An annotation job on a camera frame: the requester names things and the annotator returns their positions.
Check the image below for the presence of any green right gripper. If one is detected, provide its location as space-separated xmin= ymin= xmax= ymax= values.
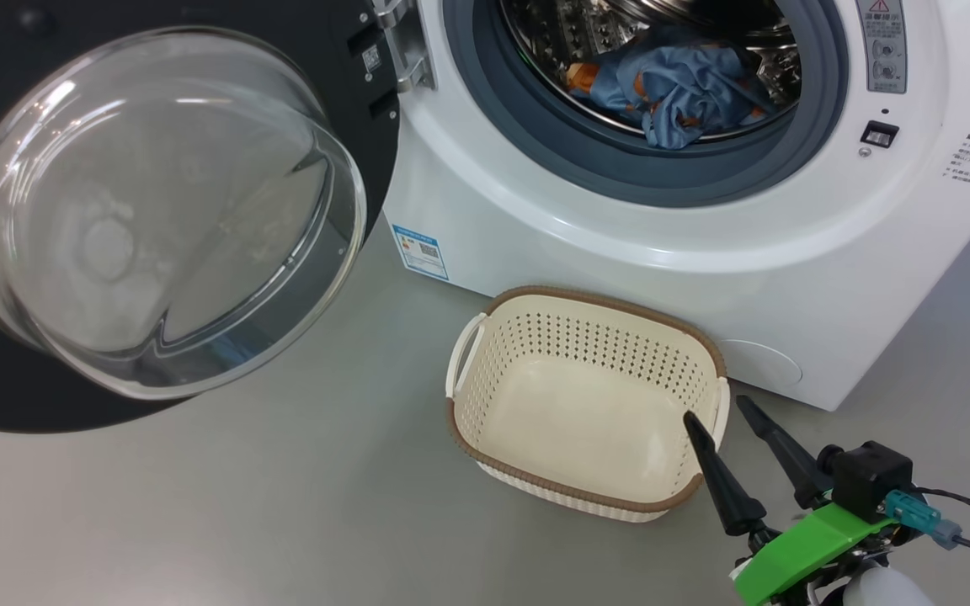
xmin=682 ymin=395 xmax=900 ymax=606

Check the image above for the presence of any blue dog print garment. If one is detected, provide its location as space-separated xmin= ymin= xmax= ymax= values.
xmin=590 ymin=38 xmax=777 ymax=152

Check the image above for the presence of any black washer door glass bowl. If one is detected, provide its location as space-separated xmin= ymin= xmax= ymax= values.
xmin=0 ymin=0 xmax=437 ymax=435

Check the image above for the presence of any cream laundry basket brown rim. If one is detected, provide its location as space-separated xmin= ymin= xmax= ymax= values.
xmin=445 ymin=284 xmax=732 ymax=524

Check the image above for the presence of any white front-load washing machine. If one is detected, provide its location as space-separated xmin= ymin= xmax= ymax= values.
xmin=378 ymin=0 xmax=970 ymax=412

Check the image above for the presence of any blue energy label sticker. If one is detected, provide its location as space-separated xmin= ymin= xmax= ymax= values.
xmin=390 ymin=222 xmax=450 ymax=282

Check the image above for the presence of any black cable teal connector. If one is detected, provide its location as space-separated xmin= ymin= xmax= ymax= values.
xmin=884 ymin=486 xmax=970 ymax=555

